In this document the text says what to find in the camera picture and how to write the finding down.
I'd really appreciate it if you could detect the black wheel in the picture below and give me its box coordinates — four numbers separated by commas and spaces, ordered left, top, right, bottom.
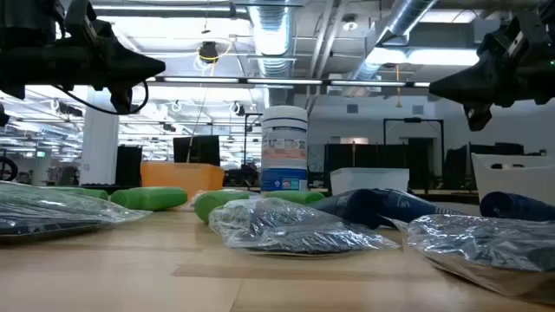
0, 155, 20, 183

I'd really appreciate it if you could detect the silver slanted duct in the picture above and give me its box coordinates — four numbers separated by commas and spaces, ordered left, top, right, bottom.
346, 0, 440, 97

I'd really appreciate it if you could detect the white pillar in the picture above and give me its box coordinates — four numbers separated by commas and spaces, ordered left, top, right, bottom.
79, 86, 121, 186

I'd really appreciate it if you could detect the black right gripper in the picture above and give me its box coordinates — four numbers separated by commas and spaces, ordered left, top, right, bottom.
428, 12, 541, 108

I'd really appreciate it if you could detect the ceiling light strip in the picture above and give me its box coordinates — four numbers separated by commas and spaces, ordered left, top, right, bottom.
146, 76, 431, 88

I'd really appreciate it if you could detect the orange plastic bin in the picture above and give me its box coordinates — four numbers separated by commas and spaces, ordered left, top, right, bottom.
140, 161, 225, 201

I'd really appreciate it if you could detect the black stand frame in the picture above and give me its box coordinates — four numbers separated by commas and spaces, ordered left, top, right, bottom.
382, 117, 446, 184

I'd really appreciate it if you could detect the bagged black comb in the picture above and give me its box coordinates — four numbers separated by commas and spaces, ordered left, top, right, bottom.
0, 180, 153, 244
208, 197, 402, 258
391, 212, 555, 305

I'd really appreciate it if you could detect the white wipes canister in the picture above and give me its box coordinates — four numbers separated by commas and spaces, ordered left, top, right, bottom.
260, 105, 310, 193

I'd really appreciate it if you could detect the black cabinet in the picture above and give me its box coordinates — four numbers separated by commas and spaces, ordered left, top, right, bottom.
114, 145, 144, 188

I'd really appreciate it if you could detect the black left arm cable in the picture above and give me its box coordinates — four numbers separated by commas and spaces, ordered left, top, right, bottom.
51, 80, 150, 117

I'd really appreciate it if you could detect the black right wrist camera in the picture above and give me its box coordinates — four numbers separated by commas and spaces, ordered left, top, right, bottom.
462, 102, 493, 133

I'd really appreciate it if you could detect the translucent plastic tub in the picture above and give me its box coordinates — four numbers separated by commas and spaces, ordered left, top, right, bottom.
471, 152, 555, 207

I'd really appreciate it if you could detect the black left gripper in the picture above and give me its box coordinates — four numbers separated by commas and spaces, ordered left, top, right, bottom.
55, 0, 167, 91

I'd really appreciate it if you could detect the black monitor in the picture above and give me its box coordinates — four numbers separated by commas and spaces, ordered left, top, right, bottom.
173, 135, 221, 167

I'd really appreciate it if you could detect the clear rectangular plastic container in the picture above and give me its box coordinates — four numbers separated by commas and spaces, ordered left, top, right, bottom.
329, 167, 411, 197

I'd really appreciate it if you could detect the black partition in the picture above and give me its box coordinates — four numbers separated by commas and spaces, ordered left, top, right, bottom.
323, 142, 434, 194

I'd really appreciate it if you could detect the black ceiling device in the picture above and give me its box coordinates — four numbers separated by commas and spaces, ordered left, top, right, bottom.
198, 40, 220, 64

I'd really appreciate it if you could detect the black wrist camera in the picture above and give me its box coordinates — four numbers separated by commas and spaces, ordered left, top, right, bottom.
108, 84, 134, 116
462, 102, 493, 133

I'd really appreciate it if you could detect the silver spiral duct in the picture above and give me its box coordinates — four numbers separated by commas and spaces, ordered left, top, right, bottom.
247, 0, 297, 107

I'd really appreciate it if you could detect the green travel bottle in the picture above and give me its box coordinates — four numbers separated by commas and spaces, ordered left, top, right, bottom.
263, 190, 326, 206
109, 185, 189, 212
193, 190, 251, 224
42, 185, 109, 201

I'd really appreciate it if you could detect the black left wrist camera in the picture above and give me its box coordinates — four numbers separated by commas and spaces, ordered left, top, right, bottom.
108, 84, 134, 116

